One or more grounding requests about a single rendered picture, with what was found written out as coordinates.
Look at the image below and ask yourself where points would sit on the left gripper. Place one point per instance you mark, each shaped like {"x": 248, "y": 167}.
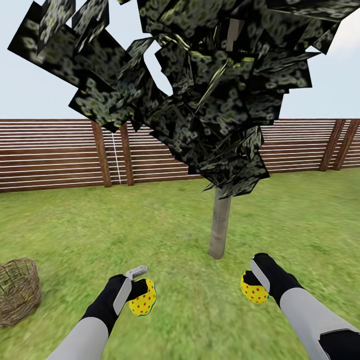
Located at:
{"x": 140, "y": 288}

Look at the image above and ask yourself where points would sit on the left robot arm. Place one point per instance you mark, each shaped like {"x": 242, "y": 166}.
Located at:
{"x": 89, "y": 337}

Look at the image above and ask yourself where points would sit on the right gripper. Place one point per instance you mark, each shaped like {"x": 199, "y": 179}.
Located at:
{"x": 250, "y": 278}

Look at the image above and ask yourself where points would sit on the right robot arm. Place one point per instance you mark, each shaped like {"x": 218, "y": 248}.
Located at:
{"x": 324, "y": 335}

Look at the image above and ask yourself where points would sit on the easter egg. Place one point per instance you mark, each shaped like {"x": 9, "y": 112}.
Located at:
{"x": 255, "y": 293}
{"x": 143, "y": 305}

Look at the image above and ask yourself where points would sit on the tree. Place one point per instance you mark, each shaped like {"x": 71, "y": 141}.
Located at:
{"x": 229, "y": 63}

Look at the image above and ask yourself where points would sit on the wicker basket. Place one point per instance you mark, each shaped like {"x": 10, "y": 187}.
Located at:
{"x": 18, "y": 278}

